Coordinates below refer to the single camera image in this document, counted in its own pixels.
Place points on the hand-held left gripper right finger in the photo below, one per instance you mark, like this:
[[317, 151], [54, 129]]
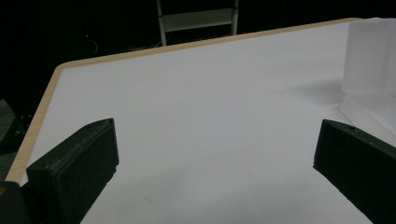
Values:
[[358, 161]]

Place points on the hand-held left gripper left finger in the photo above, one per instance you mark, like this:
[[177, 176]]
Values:
[[73, 174]]

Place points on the translucent plastic pencil box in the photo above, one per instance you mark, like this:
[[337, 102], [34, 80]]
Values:
[[369, 62]]

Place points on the dark grey object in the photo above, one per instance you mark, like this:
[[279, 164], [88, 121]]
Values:
[[5, 118]]

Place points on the grey metal stand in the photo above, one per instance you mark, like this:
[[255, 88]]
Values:
[[196, 19]]

